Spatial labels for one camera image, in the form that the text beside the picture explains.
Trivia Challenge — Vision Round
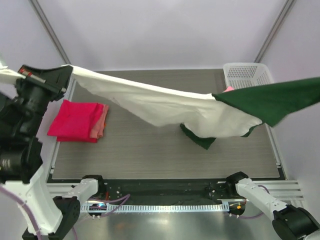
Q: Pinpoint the folded salmon t shirt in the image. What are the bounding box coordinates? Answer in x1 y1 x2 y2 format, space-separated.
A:
90 104 109 139

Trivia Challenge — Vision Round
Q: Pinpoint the folded magenta t shirt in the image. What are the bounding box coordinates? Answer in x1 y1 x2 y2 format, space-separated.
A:
47 100 103 143

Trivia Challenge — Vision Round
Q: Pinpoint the aluminium frame rail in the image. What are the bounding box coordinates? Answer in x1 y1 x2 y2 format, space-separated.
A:
46 180 304 201

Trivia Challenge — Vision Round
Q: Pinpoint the right aluminium corner post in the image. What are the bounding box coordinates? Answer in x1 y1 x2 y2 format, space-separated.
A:
254 0 297 63

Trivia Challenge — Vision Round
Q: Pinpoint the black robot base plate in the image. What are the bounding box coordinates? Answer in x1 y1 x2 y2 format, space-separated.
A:
91 178 242 201

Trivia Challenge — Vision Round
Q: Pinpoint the white perforated plastic basket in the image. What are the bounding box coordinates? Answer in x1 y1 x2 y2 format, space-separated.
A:
223 62 275 90

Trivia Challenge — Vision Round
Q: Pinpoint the white slotted cable duct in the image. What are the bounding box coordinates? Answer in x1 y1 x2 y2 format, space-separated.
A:
80 203 230 214

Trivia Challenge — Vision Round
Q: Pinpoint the aluminium corner post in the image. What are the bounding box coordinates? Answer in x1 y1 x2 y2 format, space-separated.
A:
254 0 297 63
28 0 71 65

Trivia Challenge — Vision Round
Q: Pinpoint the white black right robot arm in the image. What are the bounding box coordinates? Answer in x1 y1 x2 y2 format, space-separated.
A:
225 171 320 240

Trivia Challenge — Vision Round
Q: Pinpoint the pink t shirt in basket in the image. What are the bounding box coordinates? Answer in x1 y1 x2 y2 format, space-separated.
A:
223 86 234 93

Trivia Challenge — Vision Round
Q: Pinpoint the white and green t shirt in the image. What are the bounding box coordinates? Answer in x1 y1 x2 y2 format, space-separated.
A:
0 65 320 148

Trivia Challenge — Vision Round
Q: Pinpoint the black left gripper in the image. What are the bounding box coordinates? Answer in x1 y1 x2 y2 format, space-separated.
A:
14 61 74 133

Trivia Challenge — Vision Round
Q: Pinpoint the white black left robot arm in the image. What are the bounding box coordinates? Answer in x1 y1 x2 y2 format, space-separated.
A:
0 65 107 240

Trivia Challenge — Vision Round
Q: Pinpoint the left aluminium corner post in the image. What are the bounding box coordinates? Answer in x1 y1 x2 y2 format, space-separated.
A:
28 0 71 65

